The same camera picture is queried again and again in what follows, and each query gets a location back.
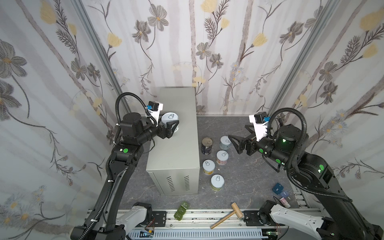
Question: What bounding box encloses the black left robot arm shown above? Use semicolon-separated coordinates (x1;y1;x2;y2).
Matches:
70;113;179;240

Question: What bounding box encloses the green label can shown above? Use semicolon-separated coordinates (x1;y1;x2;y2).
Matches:
211;175;225;191

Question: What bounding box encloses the blue square box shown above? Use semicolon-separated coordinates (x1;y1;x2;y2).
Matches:
272;183;284;195

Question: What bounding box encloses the blue brown label can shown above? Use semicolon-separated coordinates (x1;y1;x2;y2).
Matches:
161;112;179;127

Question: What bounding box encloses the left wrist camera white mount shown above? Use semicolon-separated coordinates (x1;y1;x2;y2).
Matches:
147;101;164;120

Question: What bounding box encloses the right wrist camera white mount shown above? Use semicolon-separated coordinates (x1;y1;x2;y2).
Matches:
249;112;270;142

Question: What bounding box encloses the teal label can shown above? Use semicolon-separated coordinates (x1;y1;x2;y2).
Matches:
220;136;232;151

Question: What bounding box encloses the white slotted cable duct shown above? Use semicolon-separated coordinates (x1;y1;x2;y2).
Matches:
127;229;268;240

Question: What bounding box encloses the grey metal cabinet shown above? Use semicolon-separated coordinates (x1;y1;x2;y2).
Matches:
146;88;201;196

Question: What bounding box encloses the black left corrugated cable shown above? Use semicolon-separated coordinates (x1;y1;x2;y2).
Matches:
115;92;157;125

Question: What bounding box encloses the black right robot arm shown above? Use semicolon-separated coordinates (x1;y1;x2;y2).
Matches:
228;124;384;240

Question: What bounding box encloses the black corrugated cable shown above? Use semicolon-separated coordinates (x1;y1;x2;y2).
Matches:
115;92;157;125
266;107;353;202

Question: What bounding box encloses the yellow label can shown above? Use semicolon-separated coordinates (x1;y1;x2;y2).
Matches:
202;160;216;176

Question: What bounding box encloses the wooden mallet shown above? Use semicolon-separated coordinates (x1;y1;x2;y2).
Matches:
210;203;244;230

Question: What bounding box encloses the pink label can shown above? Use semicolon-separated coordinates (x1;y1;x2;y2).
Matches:
216;150;229;166

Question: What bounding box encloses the black right corrugated cable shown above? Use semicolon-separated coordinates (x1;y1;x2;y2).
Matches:
266;107;353;202

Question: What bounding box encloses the dark blue can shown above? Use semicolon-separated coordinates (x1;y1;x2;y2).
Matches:
201;137;213;155

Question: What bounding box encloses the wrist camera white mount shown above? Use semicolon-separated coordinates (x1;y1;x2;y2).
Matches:
147;101;164;120
249;112;270;142

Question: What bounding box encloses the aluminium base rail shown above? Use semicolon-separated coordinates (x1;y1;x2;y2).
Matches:
113;209;319;232

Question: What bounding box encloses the small purple box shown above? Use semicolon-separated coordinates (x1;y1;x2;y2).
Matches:
280;191;290;199

